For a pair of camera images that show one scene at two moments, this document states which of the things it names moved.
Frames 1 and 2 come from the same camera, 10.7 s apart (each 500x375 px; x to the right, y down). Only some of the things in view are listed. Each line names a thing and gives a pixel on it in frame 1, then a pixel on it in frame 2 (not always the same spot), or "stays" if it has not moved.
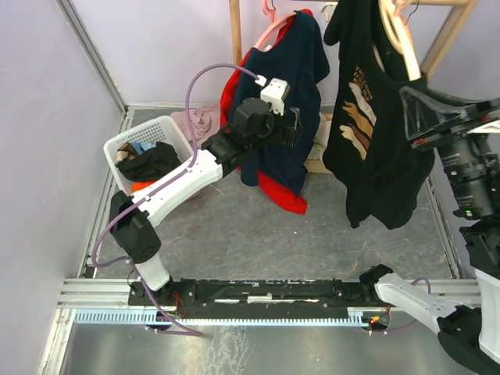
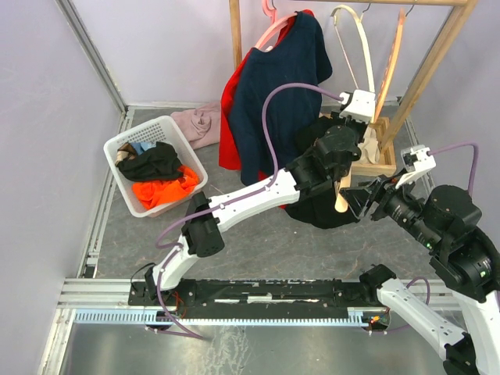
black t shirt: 150,164 stays
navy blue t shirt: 297,55 stays
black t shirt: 368,141 to 318,208
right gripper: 422,114 to 383,189
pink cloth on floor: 205,121 stays
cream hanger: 399,33 to 344,182
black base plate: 257,298 stays
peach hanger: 402,16 to 390,64
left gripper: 284,133 to 339,119
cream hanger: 328,8 to 366,41
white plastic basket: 162,130 stays
